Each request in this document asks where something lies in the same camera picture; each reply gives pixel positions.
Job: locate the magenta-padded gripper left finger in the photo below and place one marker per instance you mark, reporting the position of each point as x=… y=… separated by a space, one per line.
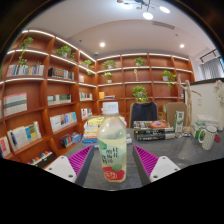
x=61 y=166

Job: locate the white patterned mug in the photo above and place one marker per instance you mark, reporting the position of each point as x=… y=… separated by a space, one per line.
x=209 y=138

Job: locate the dark office chair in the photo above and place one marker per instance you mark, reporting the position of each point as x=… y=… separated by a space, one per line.
x=143 y=111

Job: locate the tall green white carton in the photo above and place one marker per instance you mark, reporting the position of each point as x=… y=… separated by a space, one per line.
x=179 y=121

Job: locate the round recessed ceiling light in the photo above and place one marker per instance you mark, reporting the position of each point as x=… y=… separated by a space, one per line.
x=102 y=44
x=182 y=46

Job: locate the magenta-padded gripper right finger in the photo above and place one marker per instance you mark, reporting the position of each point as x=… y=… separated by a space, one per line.
x=163 y=166

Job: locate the clear bottle of yellow drink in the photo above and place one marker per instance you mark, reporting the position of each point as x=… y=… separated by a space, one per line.
x=112 y=146

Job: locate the wooden wall shelf unit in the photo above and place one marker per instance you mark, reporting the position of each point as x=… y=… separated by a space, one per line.
x=33 y=106

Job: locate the ceiling air vent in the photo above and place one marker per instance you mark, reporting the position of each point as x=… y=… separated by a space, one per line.
x=163 y=25

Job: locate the colourful stack of books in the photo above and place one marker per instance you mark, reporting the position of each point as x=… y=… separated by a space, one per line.
x=90 y=131

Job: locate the branched ceiling lamp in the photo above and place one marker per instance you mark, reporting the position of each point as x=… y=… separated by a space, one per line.
x=147 y=15

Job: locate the dark stack of books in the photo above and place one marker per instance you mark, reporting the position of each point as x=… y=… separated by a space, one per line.
x=153 y=132

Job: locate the green white box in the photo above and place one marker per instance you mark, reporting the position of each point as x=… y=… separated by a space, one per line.
x=196 y=128

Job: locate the grey window curtain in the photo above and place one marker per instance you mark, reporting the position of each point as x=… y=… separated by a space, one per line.
x=211 y=68

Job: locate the black ceiling track light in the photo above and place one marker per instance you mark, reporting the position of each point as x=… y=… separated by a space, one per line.
x=208 y=53

